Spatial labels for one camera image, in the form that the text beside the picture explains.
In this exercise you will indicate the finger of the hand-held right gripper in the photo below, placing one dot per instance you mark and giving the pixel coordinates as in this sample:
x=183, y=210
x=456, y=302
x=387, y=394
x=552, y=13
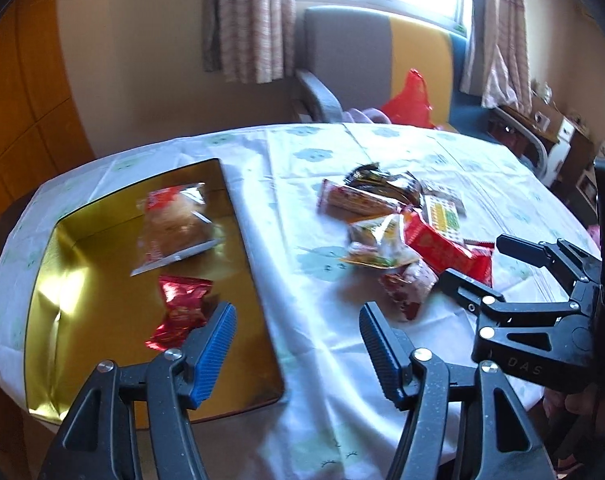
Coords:
x=527, y=252
x=467, y=287

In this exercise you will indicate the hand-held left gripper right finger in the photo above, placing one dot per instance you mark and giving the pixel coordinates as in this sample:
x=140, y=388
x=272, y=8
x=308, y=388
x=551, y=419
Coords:
x=377, y=350

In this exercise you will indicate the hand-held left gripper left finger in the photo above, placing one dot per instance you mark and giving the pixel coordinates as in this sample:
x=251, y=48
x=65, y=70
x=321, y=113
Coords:
x=215, y=350

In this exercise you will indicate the long red gold-print packet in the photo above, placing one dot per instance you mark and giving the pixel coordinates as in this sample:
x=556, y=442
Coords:
x=442, y=250

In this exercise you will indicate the red foil snack packet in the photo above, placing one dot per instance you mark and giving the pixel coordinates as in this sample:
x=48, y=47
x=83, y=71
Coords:
x=182, y=305

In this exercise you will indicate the red white candy packet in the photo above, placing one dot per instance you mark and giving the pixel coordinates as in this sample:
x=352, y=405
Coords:
x=410, y=285

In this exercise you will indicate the yellow green snack packet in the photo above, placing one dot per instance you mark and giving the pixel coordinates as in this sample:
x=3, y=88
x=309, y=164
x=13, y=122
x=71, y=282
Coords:
x=377, y=240

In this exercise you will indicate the clear bread packet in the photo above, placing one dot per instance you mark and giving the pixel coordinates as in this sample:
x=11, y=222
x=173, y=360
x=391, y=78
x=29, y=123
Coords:
x=175, y=225

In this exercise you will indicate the dark brown snack packet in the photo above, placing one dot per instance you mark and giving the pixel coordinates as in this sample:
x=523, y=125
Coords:
x=377, y=176

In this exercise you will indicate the gold metal tin box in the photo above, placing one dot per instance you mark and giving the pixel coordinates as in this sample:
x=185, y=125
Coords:
x=107, y=240

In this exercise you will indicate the person's right hand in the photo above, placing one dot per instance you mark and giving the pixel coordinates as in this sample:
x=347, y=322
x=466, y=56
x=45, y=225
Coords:
x=579, y=405

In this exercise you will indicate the green cracker packet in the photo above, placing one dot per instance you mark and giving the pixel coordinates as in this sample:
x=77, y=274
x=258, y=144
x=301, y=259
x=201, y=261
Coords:
x=442, y=215

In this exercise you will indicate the white printed tablecloth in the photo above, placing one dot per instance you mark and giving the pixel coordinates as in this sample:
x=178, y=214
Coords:
x=302, y=310

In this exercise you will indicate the wooden cabinet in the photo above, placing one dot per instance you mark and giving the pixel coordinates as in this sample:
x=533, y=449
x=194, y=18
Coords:
x=574, y=160

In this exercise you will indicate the grey curved armrest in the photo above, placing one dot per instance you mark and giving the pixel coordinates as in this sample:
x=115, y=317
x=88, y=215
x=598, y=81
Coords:
x=534, y=145

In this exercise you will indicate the pink wafer packet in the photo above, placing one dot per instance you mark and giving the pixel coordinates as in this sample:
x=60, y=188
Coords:
x=357, y=201

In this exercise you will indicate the red plastic bag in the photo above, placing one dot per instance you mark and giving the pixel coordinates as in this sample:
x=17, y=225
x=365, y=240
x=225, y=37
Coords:
x=412, y=100

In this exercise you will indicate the pink cloth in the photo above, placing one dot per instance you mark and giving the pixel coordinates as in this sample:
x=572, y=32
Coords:
x=365, y=115

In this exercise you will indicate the pink patterned curtain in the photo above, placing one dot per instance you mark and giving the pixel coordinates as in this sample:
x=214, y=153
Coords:
x=504, y=35
x=252, y=20

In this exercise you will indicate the grey yellow blue armchair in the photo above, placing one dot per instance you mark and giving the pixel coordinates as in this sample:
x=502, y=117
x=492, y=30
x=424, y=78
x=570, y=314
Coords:
x=347, y=55

